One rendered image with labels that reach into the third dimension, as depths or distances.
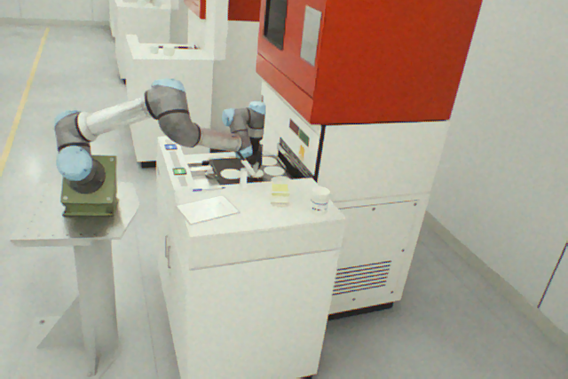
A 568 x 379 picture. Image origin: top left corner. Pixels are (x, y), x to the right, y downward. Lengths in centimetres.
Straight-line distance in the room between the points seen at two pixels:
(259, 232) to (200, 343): 55
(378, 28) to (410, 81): 31
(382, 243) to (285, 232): 90
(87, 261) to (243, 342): 76
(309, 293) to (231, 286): 36
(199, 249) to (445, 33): 139
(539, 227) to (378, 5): 176
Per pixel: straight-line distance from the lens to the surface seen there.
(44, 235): 204
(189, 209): 184
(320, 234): 188
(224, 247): 176
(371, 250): 259
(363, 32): 201
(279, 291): 199
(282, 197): 188
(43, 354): 271
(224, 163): 235
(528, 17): 322
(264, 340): 216
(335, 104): 205
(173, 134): 172
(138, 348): 266
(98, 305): 240
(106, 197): 207
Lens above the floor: 195
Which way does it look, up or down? 26 degrees down
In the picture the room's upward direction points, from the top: 7 degrees clockwise
